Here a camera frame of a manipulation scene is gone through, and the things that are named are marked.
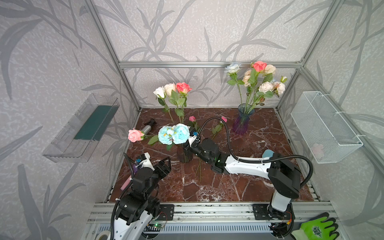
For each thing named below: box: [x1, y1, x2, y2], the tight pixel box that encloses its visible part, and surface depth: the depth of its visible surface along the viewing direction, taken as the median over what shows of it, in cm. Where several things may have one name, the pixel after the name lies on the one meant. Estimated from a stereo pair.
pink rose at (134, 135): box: [127, 127, 146, 143], surface depth 58 cm
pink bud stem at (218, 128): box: [211, 116, 228, 140], surface depth 110 cm
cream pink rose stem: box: [261, 64, 276, 85], surface depth 82 cm
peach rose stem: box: [242, 69, 252, 106], surface depth 88 cm
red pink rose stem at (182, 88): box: [174, 82, 193, 124], surface depth 76 cm
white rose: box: [153, 86, 175, 124], surface depth 72 cm
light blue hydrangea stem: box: [148, 123, 191, 151], surface depth 58 cm
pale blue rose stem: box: [224, 62, 245, 106], surface depth 85 cm
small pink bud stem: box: [189, 115, 200, 132], surface depth 110 cm
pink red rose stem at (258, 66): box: [247, 61, 268, 109], surface depth 84 cm
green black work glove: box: [290, 212, 340, 240], surface depth 69 cm
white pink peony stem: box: [251, 76, 287, 112], surface depth 80 cm
